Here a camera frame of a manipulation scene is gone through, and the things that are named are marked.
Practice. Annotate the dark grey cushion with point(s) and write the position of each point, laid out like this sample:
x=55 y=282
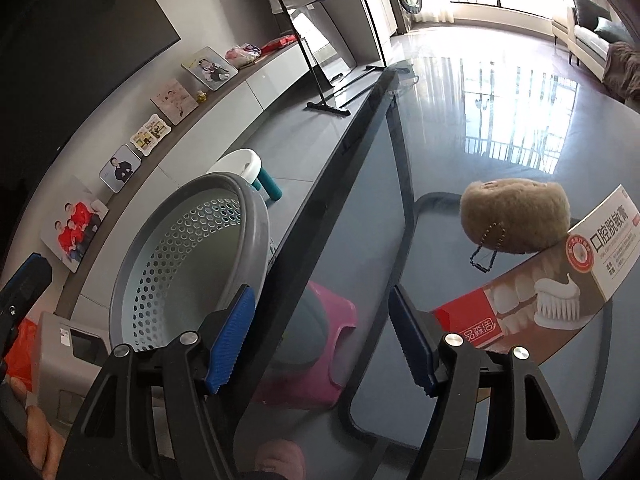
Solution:
x=589 y=13

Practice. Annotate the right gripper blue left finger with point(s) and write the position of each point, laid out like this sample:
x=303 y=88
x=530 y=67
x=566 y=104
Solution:
x=228 y=342

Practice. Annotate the family red clothes photo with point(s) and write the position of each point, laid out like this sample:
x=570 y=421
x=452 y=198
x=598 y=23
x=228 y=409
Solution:
x=71 y=224

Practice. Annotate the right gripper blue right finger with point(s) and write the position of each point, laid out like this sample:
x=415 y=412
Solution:
x=415 y=346

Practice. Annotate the teal cushion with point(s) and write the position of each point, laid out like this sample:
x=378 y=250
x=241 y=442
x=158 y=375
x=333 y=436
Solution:
x=612 y=32

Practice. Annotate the pink plastic stool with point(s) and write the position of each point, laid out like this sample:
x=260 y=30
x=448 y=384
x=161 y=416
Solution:
x=299 y=374

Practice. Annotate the white teal stool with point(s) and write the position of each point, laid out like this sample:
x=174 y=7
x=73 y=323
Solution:
x=247 y=164

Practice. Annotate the brown blanket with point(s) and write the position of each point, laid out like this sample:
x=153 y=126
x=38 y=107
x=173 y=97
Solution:
x=621 y=72

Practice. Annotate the scalloped yellow photo frame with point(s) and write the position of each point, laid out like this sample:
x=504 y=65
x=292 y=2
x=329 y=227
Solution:
x=150 y=134

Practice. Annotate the child photo frame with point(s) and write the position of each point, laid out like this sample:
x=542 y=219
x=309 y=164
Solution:
x=209 y=68

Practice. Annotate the grey sectional sofa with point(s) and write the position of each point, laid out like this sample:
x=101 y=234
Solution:
x=584 y=46

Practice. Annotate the pink slipper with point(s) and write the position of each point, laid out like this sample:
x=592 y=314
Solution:
x=280 y=459

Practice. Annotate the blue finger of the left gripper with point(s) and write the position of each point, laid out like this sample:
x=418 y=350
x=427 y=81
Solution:
x=29 y=282

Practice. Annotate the pink bag on shelf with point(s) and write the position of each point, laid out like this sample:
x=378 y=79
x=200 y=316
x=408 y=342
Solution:
x=242 y=56

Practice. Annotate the man portrait photo frame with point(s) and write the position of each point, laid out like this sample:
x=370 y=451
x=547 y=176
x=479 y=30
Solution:
x=118 y=170

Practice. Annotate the clothes drying rack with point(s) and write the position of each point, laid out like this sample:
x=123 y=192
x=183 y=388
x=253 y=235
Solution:
x=345 y=43

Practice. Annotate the red toothpaste box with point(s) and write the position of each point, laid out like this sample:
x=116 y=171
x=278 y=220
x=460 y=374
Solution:
x=543 y=303

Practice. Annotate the red plastic bag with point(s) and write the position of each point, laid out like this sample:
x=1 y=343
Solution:
x=19 y=359

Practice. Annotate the pink drawing photo frame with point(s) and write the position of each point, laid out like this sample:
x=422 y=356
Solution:
x=174 y=101

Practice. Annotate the person left hand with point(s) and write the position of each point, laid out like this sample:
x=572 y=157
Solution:
x=45 y=445

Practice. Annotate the grey perforated trash basket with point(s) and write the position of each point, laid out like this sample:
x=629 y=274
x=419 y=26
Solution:
x=189 y=259

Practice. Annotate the black television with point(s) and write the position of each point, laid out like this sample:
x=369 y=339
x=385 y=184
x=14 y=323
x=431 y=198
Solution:
x=60 y=59

